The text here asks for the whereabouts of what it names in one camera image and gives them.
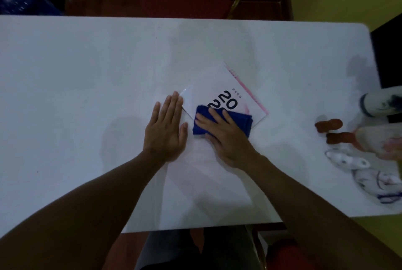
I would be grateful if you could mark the person's right hand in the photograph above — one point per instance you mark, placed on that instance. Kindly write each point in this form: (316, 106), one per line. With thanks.
(230, 144)

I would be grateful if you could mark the person's left hand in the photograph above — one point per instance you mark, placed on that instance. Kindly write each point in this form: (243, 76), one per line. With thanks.
(165, 134)

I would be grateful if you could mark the blue cloth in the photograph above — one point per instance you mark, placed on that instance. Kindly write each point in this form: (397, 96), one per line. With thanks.
(243, 120)

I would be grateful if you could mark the white desk calendar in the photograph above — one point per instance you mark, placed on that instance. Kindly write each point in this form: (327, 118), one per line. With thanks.
(213, 87)

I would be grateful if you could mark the person's left forearm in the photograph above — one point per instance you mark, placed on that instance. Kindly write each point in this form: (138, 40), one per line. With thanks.
(78, 213)

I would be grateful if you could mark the person's right forearm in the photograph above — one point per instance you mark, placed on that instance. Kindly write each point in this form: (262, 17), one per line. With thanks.
(314, 216)

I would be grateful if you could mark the small white rabbit figurine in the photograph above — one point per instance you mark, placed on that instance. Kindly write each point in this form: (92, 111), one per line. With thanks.
(347, 160)

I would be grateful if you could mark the white cat figurine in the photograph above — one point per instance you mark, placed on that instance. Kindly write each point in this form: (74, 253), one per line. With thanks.
(377, 139)

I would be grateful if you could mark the white vase with blue pattern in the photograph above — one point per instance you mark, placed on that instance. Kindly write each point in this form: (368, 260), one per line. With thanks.
(377, 103)

